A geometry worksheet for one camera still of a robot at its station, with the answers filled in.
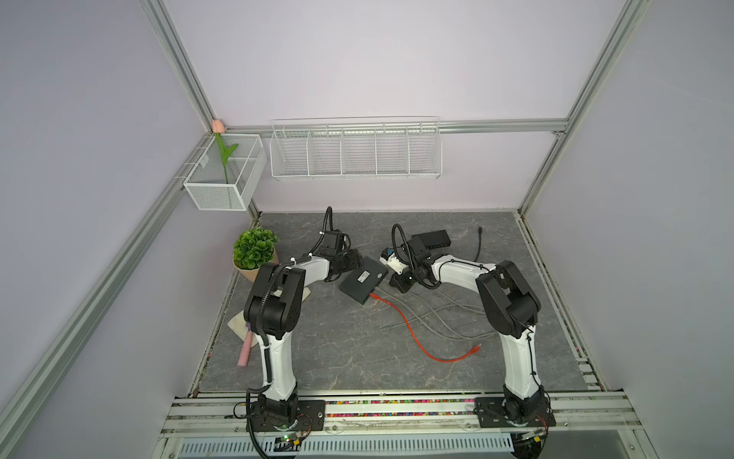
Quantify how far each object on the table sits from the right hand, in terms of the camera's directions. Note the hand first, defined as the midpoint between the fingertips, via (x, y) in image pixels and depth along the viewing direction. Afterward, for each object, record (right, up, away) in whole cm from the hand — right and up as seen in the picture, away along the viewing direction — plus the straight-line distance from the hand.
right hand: (394, 282), depth 100 cm
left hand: (-12, +7, +2) cm, 15 cm away
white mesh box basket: (-56, +38, -4) cm, 68 cm away
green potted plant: (-45, +12, -11) cm, 47 cm away
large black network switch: (-11, 0, -3) cm, 12 cm away
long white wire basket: (-13, +47, -1) cm, 49 cm away
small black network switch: (+17, +15, +14) cm, 27 cm away
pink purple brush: (-45, -19, -18) cm, 52 cm away
